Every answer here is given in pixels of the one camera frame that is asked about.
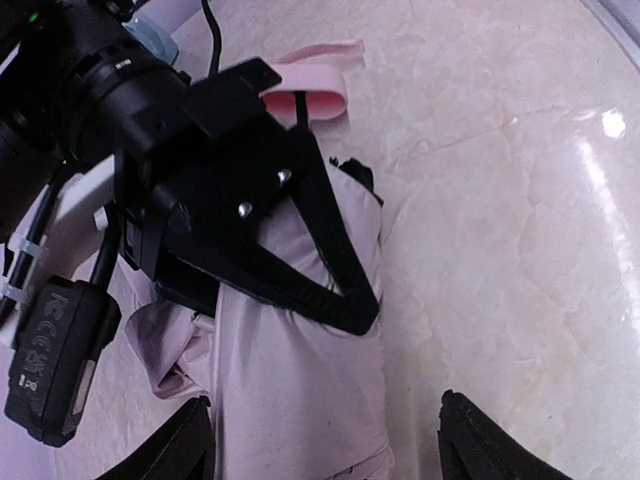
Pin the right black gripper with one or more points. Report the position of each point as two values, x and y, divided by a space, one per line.
209 168

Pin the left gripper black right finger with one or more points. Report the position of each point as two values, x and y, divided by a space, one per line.
472 446

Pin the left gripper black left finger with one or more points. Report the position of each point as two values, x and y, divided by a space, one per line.
182 448

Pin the pink and black folding umbrella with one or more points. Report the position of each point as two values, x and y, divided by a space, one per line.
290 398

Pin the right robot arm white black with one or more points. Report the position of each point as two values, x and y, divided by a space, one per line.
72 81

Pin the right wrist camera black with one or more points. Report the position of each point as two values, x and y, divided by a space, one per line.
51 373

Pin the light blue paper cup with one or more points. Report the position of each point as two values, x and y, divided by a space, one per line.
153 37

